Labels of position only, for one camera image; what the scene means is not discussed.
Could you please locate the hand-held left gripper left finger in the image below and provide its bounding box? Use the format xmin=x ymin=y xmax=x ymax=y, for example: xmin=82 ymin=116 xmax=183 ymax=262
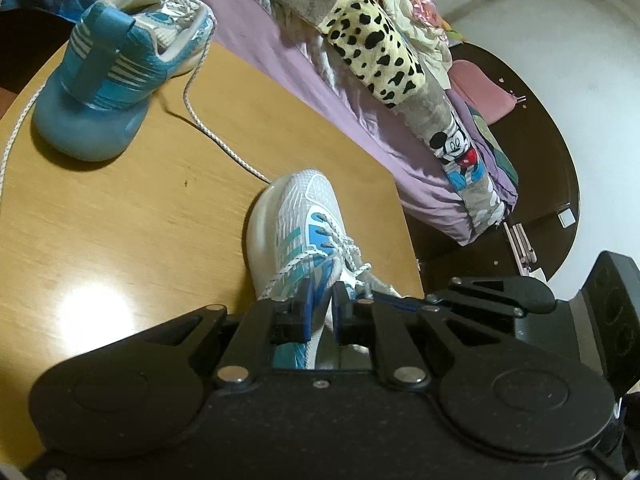
xmin=137 ymin=279 xmax=317 ymax=392

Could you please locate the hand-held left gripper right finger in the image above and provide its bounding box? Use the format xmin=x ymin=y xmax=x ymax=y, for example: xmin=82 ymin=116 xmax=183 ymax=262
xmin=331 ymin=281 xmax=503 ymax=392

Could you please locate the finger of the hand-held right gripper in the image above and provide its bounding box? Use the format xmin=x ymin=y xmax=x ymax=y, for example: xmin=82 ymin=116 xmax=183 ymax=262
xmin=367 ymin=276 xmax=527 ymax=321

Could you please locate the white speckled shoelace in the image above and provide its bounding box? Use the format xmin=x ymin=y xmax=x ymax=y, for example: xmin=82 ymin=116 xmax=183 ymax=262
xmin=260 ymin=214 xmax=375 ymax=301

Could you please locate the white and blue sneaker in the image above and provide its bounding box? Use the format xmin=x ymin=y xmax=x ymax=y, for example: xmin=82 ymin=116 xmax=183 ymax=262
xmin=31 ymin=0 xmax=219 ymax=163
xmin=244 ymin=170 xmax=403 ymax=372

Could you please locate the white folding stand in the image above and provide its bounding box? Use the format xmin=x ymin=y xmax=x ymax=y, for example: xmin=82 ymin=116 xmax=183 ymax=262
xmin=501 ymin=220 xmax=550 ymax=278

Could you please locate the dark wooden bed headboard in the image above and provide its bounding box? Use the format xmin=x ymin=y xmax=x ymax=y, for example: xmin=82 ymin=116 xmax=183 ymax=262
xmin=415 ymin=42 xmax=583 ymax=286

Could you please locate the pink pillow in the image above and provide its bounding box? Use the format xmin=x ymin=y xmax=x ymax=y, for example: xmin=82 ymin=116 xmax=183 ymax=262
xmin=446 ymin=59 xmax=517 ymax=126

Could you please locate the pile of folded clothes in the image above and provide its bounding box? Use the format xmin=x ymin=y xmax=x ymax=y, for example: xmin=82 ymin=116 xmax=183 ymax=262
xmin=372 ymin=0 xmax=453 ymax=81

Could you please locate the grey cartoon printed blanket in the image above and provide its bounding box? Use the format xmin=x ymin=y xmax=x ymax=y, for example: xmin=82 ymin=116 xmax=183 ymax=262
xmin=220 ymin=0 xmax=521 ymax=238

